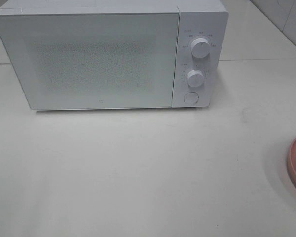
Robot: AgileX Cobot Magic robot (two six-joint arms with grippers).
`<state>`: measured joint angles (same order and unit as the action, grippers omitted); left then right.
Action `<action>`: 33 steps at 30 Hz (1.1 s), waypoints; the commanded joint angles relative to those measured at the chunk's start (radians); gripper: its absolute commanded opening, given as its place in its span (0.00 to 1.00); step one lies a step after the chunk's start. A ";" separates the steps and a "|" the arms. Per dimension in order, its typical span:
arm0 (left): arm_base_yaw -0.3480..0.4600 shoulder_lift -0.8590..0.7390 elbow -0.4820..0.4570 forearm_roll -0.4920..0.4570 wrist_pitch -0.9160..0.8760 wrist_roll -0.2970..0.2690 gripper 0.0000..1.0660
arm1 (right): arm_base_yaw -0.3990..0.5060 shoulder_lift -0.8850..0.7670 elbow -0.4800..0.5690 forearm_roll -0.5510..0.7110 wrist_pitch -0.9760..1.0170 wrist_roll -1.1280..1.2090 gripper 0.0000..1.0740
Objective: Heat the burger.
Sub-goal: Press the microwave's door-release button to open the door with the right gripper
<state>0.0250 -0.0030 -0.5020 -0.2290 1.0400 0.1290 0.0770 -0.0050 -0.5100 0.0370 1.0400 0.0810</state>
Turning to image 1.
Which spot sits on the round white door button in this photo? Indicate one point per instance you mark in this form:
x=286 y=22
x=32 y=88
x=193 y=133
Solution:
x=191 y=98

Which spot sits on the white microwave door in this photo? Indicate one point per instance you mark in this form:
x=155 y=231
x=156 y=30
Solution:
x=93 y=61

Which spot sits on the lower white round knob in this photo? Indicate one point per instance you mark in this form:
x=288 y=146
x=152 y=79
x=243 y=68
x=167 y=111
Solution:
x=195 y=78

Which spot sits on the white round knob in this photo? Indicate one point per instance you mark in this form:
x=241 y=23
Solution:
x=200 y=47
x=195 y=78

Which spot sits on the upper white round knob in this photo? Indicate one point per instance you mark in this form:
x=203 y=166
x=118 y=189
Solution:
x=200 y=47

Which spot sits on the white microwave oven body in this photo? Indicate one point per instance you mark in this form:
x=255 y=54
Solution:
x=196 y=18

